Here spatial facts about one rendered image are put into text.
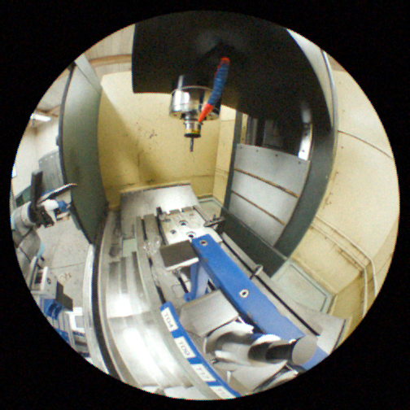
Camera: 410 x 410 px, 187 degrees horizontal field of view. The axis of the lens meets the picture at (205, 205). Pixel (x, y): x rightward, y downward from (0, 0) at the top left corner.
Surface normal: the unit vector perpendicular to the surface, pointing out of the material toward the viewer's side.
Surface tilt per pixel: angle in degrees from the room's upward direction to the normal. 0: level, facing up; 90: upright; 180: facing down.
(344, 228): 90
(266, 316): 0
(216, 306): 0
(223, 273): 0
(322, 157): 90
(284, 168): 90
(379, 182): 90
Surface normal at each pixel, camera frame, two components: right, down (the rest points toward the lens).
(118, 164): 0.49, 0.46
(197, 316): 0.08, -0.87
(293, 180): -0.87, 0.17
